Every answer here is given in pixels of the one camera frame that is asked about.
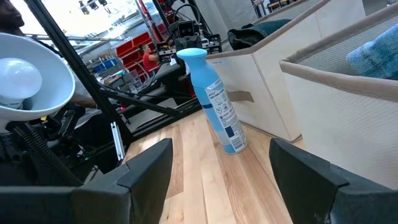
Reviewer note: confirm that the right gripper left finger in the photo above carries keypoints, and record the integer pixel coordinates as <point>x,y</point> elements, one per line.
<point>140,193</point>

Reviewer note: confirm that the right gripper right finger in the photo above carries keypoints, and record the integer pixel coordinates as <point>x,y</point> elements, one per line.
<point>311,193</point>

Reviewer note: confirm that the dark navy garment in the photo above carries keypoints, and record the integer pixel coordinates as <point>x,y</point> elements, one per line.
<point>255,34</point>

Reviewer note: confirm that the light blue towel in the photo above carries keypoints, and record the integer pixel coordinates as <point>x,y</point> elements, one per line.
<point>376,56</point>

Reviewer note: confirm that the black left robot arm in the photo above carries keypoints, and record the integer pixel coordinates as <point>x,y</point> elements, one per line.
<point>186,29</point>

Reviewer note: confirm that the black desk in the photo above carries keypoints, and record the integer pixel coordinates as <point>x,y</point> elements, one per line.
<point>168,73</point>

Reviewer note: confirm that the person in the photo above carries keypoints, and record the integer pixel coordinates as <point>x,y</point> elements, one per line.
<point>9,15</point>
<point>150,60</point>

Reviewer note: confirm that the red shelf bins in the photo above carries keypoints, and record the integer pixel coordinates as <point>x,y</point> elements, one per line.
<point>133,46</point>

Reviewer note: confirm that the blue Febreze spray bottle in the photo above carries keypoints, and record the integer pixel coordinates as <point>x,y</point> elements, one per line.
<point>217,102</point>

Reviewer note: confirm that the beige fabric storage box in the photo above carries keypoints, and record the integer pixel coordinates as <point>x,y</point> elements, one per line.
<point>342,124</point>
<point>267,87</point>

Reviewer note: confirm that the white gooseneck desk lamp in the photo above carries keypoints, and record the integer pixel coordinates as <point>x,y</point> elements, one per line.
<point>53,77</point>

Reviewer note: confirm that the white light bulb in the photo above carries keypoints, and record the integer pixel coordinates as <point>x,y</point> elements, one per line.
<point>17,81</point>

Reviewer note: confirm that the black aluminium frame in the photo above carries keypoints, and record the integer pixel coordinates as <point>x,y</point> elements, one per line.
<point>77,65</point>

